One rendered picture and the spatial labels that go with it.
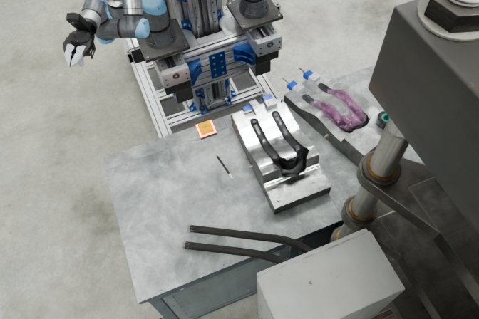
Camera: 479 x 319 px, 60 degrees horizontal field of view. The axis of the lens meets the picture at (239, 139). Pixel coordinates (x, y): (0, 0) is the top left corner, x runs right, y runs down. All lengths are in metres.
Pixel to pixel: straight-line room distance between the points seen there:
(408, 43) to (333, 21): 3.08
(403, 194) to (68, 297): 2.11
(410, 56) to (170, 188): 1.37
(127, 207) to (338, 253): 1.09
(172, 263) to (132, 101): 1.79
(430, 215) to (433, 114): 0.39
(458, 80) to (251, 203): 1.29
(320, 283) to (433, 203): 0.32
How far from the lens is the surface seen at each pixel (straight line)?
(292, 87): 2.08
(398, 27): 0.72
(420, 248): 1.30
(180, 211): 1.82
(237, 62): 2.31
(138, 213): 1.86
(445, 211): 1.07
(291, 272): 1.01
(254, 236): 1.65
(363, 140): 1.88
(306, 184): 1.79
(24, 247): 2.96
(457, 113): 0.67
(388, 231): 1.29
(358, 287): 1.03
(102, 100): 3.37
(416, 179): 1.09
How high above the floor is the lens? 2.44
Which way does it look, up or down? 56 degrees down
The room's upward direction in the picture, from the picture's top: 5 degrees counter-clockwise
